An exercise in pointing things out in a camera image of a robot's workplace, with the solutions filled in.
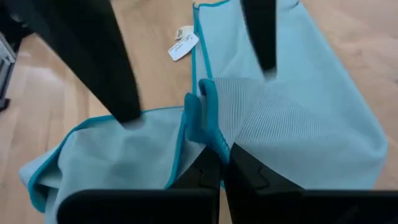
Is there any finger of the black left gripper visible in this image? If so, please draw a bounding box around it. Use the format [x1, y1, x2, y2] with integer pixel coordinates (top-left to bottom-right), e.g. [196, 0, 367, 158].
[6, 0, 143, 124]
[241, 0, 277, 73]

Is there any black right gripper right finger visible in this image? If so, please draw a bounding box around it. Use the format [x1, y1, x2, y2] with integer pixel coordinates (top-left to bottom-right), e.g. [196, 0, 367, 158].
[223, 142, 398, 224]

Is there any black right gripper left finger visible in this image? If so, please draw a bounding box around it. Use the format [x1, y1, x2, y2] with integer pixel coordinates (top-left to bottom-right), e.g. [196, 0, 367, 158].
[57, 146, 223, 224]

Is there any blue microfiber towel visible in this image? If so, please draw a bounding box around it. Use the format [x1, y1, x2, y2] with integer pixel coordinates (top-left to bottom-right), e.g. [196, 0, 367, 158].
[18, 0, 389, 224]

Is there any silver left base bracket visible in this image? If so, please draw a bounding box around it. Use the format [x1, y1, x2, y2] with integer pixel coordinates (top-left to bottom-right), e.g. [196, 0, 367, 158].
[0, 32, 17, 98]

